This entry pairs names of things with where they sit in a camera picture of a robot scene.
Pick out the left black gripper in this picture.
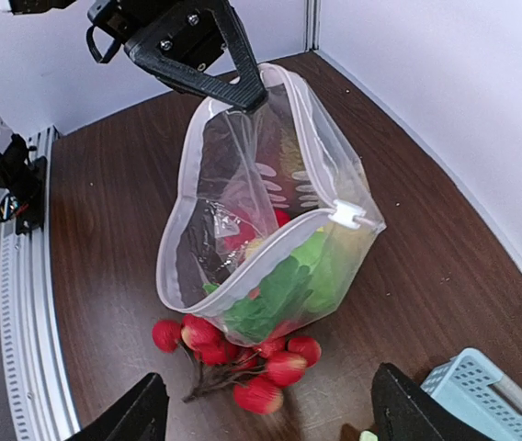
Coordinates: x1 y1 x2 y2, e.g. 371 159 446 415
86 1 267 111

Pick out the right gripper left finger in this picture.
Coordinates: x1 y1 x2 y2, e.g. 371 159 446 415
67 372 169 441

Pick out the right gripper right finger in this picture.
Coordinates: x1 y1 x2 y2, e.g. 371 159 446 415
370 363 486 441

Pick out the orange toy carrot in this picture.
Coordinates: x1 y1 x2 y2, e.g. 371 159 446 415
221 231 335 345

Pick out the clear polka dot zip bag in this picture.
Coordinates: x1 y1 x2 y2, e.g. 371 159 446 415
156 63 386 333

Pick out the red toy bell pepper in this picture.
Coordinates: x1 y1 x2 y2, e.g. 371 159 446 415
223 209 291 251

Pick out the green toy apple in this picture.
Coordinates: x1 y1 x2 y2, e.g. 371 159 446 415
304 227 375 316

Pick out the blue plastic basket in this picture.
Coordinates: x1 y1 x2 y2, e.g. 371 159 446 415
421 347 522 440

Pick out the aluminium front rail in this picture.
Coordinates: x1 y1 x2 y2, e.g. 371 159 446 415
0 126 83 441

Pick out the right aluminium frame post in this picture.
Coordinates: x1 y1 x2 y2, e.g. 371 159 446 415
303 0 322 51

